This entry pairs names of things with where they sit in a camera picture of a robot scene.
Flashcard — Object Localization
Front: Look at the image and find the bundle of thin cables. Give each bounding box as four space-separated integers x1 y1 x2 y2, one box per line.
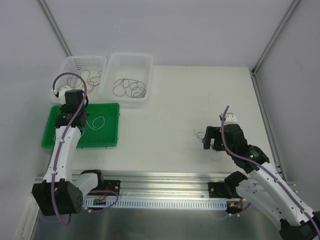
194 131 221 152

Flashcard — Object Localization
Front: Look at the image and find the dark wavy cable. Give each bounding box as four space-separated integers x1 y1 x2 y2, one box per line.
66 69 104 88

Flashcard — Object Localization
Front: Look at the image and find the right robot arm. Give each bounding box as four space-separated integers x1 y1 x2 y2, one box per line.
202 124 320 240

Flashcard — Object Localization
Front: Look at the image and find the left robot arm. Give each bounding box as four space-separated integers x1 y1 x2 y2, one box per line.
32 90 105 216

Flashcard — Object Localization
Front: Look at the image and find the left white perforated basket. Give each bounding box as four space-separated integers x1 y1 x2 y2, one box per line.
55 55 107 104

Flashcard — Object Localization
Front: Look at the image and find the white perforated basket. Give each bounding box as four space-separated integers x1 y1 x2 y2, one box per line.
99 52 153 109
55 55 107 104

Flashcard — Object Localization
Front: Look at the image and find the green plastic tray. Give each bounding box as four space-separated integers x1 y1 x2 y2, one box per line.
42 103 120 149

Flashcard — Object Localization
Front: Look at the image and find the right white perforated basket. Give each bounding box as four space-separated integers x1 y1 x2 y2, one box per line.
99 52 153 109

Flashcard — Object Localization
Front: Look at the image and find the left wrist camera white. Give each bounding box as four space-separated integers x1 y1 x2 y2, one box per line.
50 85 72 105

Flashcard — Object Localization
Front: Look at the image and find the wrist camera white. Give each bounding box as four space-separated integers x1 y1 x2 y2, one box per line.
50 85 72 105
219 112 238 125

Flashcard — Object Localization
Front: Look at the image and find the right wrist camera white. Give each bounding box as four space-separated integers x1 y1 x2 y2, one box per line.
219 112 238 125

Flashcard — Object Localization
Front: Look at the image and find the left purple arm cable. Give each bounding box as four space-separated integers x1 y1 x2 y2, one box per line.
51 72 88 226

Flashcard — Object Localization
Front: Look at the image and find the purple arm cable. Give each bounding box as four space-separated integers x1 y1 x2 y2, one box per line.
51 72 88 226
221 105 320 237

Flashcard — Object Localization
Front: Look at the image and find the dark teardrop loop cable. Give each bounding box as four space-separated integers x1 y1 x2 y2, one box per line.
111 78 131 97

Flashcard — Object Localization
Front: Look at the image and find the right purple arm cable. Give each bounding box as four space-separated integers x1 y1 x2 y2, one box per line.
221 105 320 237

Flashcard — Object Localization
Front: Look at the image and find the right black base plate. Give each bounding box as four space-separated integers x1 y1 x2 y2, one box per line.
208 182 238 199

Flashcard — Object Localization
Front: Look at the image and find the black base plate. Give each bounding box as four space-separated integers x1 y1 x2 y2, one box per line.
208 182 238 199
102 179 121 195

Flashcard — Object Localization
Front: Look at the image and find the dark spiral cable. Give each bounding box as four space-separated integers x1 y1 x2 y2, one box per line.
124 81 147 99

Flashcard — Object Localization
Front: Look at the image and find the left aluminium frame post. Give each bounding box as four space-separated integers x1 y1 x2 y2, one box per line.
36 0 73 57

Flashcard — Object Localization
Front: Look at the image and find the aluminium frame post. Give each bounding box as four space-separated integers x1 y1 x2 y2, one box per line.
249 0 303 181
36 0 73 57

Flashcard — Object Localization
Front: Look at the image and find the aluminium mounting rail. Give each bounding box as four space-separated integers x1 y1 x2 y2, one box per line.
31 169 301 202

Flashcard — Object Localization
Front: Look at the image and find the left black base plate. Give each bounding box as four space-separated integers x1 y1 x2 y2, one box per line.
102 179 121 195

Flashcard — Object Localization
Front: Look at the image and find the white slotted cable duct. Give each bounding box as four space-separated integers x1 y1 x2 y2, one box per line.
83 197 228 211

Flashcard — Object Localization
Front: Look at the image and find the right aluminium frame post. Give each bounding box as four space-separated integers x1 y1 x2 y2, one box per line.
249 0 303 181

